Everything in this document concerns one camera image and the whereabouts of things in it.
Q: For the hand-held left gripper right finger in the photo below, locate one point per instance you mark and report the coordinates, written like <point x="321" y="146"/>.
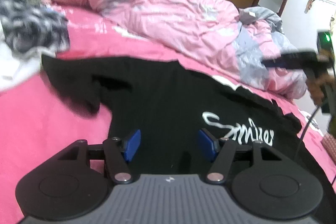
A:
<point x="207" y="144"/>

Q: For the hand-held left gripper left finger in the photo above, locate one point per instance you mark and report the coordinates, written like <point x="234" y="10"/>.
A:
<point x="132" y="144"/>

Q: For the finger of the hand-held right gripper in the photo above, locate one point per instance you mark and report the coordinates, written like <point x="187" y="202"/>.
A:
<point x="288" y="61"/>

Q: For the black t-shirt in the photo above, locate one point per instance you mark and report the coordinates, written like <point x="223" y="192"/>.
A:
<point x="162" y="98"/>

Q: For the person's right hand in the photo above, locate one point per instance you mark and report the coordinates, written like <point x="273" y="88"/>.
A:
<point x="317" y="90"/>

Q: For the pink floral bed blanket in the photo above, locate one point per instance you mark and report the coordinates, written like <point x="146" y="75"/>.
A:
<point x="52" y="121"/>

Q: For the pink grey floral duvet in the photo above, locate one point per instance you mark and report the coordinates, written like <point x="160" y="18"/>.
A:
<point x="170" y="11"/>

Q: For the white shirt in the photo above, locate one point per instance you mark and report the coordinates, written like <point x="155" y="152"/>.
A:
<point x="15" y="66"/>

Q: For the plaid shirt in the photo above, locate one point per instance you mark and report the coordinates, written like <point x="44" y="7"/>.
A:
<point x="31" y="22"/>

